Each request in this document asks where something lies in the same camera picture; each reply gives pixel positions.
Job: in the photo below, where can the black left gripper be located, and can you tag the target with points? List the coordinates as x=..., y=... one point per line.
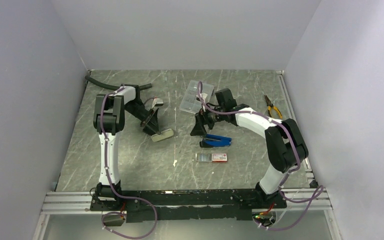
x=151, y=123

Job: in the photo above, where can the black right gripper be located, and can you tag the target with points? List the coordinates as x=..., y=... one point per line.
x=202, y=118

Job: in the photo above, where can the small beige white stapler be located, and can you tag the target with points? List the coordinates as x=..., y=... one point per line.
x=163, y=135

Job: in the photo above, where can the blue black stapler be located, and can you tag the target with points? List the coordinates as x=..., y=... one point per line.
x=215, y=141

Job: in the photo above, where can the red white staples box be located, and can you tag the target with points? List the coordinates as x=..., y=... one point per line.
x=211, y=157

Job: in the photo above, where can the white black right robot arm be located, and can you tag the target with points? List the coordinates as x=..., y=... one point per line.
x=286, y=148

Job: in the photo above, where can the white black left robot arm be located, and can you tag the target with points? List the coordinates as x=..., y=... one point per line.
x=109, y=122

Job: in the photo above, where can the clear plastic screw organizer box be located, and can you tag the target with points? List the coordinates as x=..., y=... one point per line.
x=190, y=103

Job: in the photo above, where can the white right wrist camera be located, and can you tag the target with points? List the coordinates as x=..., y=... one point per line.
x=204, y=97

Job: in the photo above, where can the yellow handled pliers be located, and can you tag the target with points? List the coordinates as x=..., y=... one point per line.
x=271, y=107

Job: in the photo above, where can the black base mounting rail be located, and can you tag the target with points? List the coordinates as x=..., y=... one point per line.
x=164, y=205

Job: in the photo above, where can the aluminium frame rail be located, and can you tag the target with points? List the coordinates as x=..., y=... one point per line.
x=79, y=202

